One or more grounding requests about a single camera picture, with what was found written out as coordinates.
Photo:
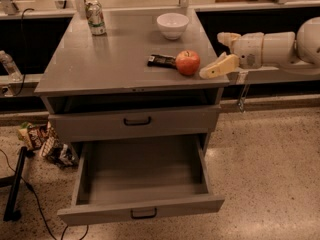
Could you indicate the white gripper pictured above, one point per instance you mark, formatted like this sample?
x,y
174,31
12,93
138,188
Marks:
x,y
250,50

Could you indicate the red apple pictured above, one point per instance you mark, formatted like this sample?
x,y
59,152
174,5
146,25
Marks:
x,y
187,62

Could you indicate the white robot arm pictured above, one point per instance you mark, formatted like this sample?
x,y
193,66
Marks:
x,y
292,52

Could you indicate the grey drawer cabinet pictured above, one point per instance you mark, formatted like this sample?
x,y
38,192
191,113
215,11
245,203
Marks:
x,y
84,64

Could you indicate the open grey middle drawer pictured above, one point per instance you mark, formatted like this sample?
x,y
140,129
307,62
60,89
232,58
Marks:
x,y
142,178

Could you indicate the closed grey upper drawer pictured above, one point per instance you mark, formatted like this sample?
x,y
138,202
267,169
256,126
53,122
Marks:
x,y
135,123

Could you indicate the white bowl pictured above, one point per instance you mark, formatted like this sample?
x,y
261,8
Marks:
x,y
172,25

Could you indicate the dark snack bar wrapper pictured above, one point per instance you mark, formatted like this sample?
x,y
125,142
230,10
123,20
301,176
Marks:
x,y
161,61

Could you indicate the green soda can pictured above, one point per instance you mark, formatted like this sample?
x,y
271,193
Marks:
x,y
95,17

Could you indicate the dark patterned chip bag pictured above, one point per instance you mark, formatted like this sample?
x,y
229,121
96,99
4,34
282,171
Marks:
x,y
58,153

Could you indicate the brown chip bag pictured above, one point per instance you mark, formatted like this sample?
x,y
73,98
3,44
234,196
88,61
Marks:
x,y
34,135

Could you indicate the clear plastic water bottle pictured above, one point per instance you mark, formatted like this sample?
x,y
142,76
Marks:
x,y
11,67

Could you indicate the black stand leg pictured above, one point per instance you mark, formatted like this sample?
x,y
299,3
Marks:
x,y
10,213

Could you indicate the grey metal rail frame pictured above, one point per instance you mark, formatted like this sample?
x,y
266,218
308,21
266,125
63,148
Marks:
x,y
32,37

